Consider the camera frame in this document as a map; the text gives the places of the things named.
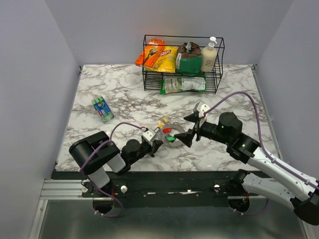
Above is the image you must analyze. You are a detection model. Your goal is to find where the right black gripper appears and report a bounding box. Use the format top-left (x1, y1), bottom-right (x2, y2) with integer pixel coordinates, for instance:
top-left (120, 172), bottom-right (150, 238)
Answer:
top-left (173, 113), bottom-right (231, 147)

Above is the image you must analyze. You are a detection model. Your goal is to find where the green blue sponge pack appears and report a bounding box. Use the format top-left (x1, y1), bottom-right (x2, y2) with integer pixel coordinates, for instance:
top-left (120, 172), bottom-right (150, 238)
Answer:
top-left (92, 96), bottom-right (114, 123)

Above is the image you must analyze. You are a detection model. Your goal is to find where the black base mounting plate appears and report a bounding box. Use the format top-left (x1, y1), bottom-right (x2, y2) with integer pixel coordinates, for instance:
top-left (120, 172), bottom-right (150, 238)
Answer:
top-left (51, 170), bottom-right (291, 208)

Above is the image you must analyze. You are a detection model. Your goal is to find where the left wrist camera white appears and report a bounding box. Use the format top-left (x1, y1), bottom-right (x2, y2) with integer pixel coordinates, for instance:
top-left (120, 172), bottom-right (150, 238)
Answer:
top-left (142, 129), bottom-right (157, 145)

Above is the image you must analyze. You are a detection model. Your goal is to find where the orange razor box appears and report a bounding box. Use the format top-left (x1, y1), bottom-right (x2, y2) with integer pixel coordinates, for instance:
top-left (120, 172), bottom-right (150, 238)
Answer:
top-left (135, 38), bottom-right (165, 71)

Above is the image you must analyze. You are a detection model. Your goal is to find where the yellow chips bag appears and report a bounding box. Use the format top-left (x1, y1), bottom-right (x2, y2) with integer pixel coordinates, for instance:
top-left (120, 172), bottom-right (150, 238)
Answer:
top-left (150, 46), bottom-right (178, 73)

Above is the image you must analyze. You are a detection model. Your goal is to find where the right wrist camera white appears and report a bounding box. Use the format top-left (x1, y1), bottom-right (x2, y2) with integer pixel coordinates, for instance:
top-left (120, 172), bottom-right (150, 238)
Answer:
top-left (193, 102), bottom-right (210, 119)

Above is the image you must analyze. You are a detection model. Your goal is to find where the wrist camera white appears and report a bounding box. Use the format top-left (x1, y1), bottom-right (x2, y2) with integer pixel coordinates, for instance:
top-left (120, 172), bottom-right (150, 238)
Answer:
top-left (193, 102), bottom-right (210, 119)
top-left (142, 129), bottom-right (157, 145)

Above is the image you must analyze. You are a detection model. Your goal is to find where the brown green coffee bag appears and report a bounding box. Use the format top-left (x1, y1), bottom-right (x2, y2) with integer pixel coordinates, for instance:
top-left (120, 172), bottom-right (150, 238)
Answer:
top-left (175, 41), bottom-right (202, 75)

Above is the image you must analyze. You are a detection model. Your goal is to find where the cream lotion pump bottle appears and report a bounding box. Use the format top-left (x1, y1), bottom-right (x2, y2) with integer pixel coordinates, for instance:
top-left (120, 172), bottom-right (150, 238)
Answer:
top-left (201, 36), bottom-right (217, 72)

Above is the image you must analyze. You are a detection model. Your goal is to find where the key with green tag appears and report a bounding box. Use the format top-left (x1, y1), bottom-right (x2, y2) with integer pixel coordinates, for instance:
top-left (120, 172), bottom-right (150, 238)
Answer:
top-left (164, 134), bottom-right (176, 142)

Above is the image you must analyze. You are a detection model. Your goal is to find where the metal toothed key ring disc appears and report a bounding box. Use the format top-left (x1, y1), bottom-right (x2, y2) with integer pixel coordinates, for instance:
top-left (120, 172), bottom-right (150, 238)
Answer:
top-left (157, 123), bottom-right (185, 148)

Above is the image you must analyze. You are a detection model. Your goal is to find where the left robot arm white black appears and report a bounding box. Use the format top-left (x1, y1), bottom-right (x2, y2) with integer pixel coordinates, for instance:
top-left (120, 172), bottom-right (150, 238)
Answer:
top-left (69, 129), bottom-right (163, 197)

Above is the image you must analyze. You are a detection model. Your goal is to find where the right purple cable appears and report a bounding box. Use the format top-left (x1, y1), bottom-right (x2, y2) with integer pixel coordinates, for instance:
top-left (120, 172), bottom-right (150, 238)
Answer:
top-left (203, 91), bottom-right (319, 216)

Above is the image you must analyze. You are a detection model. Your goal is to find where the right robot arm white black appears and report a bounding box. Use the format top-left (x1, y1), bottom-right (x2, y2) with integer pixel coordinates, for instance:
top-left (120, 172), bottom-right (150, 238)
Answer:
top-left (175, 112), bottom-right (319, 226)

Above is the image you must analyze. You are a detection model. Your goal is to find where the black wire shelf rack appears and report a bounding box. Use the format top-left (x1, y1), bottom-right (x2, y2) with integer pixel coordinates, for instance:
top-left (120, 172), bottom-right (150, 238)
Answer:
top-left (135, 34), bottom-right (225, 95)

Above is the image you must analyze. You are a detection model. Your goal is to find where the green white snack bag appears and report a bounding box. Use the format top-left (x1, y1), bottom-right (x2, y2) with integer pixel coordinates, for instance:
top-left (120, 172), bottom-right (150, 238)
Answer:
top-left (160, 77), bottom-right (206, 95)

